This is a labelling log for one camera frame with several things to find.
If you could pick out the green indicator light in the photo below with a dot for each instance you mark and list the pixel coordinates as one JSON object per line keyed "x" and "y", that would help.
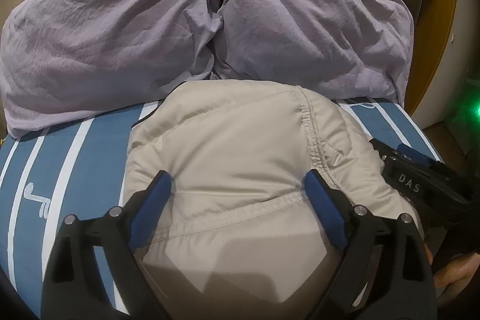
{"x": 477, "y": 108}

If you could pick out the person's right hand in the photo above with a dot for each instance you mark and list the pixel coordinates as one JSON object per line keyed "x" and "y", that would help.
{"x": 461, "y": 269}

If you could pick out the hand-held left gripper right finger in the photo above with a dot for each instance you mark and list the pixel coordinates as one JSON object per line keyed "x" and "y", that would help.
{"x": 326, "y": 209}

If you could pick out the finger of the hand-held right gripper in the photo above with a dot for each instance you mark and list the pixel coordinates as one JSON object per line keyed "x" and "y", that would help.
{"x": 386, "y": 153}
{"x": 414, "y": 154}

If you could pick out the beige puffer jacket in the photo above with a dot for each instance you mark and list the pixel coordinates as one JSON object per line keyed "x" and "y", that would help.
{"x": 232, "y": 147}

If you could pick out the wooden wardrobe panel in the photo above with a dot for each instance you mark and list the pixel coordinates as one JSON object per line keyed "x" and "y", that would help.
{"x": 423, "y": 24}

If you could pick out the purple duvet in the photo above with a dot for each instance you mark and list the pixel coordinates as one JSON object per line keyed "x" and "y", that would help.
{"x": 112, "y": 35}

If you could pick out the blue striped bed sheet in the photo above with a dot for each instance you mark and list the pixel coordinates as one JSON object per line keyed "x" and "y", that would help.
{"x": 56, "y": 155}

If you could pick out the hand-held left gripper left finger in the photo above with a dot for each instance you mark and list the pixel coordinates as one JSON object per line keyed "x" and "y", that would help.
{"x": 150, "y": 209}

